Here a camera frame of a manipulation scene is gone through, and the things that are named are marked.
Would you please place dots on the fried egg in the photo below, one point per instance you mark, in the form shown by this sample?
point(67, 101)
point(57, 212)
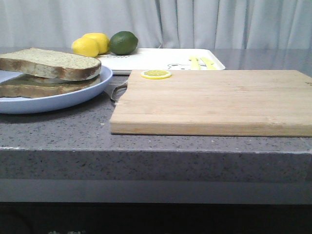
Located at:
point(47, 80)

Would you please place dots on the rear yellow lemon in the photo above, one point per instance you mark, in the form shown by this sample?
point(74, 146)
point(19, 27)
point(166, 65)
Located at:
point(102, 40)

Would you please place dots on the green lime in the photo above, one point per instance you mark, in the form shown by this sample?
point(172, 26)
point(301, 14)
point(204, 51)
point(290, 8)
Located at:
point(123, 43)

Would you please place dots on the white curtain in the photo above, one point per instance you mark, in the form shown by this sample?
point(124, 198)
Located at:
point(210, 24)

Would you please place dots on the lemon slice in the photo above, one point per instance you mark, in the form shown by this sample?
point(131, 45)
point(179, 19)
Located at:
point(155, 74)

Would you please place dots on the bread slice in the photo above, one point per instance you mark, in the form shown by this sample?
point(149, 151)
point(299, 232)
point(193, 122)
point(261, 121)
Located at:
point(51, 64)
point(27, 86)

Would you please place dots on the wooden cutting board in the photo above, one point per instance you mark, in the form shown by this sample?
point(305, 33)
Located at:
point(269, 103)

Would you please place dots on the white bear tray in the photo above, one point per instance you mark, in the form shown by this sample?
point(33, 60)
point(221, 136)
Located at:
point(160, 59)

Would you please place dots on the front yellow lemon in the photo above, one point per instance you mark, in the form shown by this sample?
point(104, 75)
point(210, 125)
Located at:
point(85, 46)

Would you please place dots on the yellow lemon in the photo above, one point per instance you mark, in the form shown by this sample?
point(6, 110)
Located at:
point(85, 46)
point(102, 40)

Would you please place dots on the light blue round plate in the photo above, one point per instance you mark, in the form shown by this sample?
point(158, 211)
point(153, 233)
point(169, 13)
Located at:
point(21, 105)

